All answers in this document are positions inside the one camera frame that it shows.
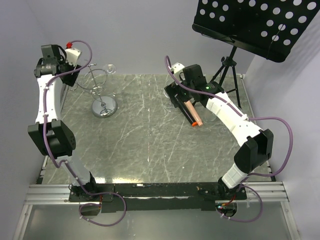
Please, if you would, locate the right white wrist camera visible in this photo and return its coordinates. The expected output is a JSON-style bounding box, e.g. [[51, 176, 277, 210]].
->
[[169, 62, 185, 79]]

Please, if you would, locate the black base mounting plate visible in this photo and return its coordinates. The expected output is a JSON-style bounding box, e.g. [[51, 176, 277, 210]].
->
[[68, 182, 247, 213]]

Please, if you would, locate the aluminium frame rail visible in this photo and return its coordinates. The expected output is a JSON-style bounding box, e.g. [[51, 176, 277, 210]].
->
[[24, 181, 291, 206]]

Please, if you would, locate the black microphone orange end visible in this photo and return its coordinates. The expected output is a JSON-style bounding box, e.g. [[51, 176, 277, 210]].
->
[[176, 96, 198, 127]]

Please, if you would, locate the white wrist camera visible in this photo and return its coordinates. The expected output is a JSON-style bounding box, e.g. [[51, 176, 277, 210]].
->
[[169, 62, 185, 79], [65, 42, 82, 67]]

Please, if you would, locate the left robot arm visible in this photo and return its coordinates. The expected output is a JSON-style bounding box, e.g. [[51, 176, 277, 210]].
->
[[27, 41, 99, 201]]

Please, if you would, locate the chrome wine glass rack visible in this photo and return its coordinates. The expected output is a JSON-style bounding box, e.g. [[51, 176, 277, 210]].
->
[[76, 63, 118, 119]]

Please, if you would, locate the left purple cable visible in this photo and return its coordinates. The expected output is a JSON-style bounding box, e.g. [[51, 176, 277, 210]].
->
[[42, 39, 127, 227]]

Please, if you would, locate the pink microphone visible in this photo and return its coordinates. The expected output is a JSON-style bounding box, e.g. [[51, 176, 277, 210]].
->
[[184, 100, 203, 127]]

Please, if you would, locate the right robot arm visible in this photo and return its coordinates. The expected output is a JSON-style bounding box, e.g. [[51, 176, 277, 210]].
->
[[164, 58, 274, 200]]

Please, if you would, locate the clear wine glass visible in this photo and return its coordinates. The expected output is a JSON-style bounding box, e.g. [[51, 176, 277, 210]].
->
[[203, 109, 217, 123], [163, 90, 175, 112], [218, 127, 229, 134], [103, 64, 117, 75]]

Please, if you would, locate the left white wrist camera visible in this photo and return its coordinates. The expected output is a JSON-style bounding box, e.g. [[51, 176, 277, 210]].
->
[[65, 42, 82, 67]]

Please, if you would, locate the black perforated music stand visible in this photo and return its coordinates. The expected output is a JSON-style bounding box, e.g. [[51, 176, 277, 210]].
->
[[191, 0, 318, 108]]

